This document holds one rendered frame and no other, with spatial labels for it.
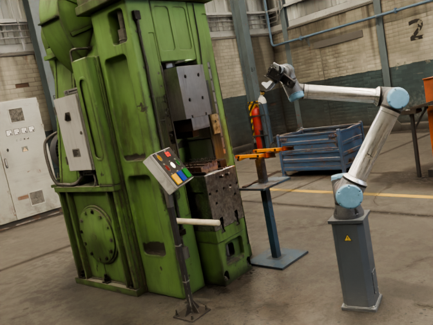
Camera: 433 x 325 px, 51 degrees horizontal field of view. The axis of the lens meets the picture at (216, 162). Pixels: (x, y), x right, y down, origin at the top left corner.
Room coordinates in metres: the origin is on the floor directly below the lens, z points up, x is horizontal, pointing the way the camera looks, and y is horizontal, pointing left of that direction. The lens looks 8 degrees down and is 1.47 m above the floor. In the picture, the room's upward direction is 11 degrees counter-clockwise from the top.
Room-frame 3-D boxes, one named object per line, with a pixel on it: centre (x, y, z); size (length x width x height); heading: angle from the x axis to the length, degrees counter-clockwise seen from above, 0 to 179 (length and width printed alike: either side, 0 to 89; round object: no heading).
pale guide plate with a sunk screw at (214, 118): (3.87, -0.05, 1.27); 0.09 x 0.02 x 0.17; 138
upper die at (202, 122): (3.69, 0.22, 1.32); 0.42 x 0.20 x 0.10; 48
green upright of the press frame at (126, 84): (3.57, 0.52, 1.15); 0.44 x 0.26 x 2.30; 48
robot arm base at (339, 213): (2.77, -0.76, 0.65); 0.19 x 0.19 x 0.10
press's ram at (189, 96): (3.72, 0.19, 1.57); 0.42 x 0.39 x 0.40; 48
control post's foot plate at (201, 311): (3.08, 0.38, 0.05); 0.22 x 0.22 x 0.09; 48
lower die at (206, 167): (3.69, 0.22, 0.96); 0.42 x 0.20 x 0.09; 48
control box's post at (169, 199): (3.08, 0.37, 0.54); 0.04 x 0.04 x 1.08; 48
